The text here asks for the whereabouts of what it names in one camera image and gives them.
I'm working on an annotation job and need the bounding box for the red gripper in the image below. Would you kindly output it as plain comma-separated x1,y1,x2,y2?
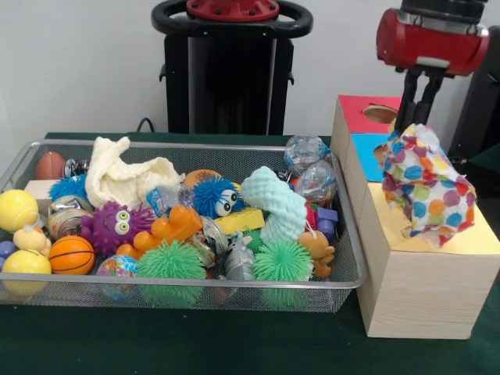
376,9,491,134

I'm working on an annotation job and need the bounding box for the small dotted cloth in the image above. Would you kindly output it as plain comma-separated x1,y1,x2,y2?
383,123,477,249

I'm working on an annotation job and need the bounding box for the wooden box with three holes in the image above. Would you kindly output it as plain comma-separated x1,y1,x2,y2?
331,95,500,340

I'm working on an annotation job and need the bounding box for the black monitor panel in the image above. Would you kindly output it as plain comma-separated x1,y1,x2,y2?
452,26,500,161

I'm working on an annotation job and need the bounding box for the mint green foam cloth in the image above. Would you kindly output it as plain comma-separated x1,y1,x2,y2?
241,165,308,244

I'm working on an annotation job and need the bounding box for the green spiky ball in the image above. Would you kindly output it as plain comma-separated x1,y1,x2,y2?
252,238,315,308
138,239,209,307

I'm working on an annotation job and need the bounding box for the blue spiky ball with eyes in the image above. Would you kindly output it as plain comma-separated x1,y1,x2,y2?
192,174,245,220

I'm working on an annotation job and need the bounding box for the orange plastic toy block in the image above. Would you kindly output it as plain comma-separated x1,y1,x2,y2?
117,203,205,261

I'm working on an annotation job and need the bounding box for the cream knitted cloth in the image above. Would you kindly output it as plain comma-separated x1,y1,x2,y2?
84,135,183,210

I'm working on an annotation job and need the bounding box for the dark green table cloth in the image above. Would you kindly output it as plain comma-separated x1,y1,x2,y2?
0,131,500,375

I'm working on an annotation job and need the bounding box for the purple furry monster toy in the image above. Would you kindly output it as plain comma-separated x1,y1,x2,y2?
81,200,155,257

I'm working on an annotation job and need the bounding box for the orange toy basketball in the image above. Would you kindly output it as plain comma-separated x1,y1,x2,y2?
48,234,96,274

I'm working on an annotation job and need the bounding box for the yellow ball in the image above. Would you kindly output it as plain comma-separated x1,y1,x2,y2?
0,188,41,231
2,249,52,296

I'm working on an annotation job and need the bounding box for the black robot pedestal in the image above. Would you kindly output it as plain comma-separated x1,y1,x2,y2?
152,0,313,135

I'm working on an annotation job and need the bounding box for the wire mesh bin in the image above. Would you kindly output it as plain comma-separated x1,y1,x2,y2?
0,139,368,312

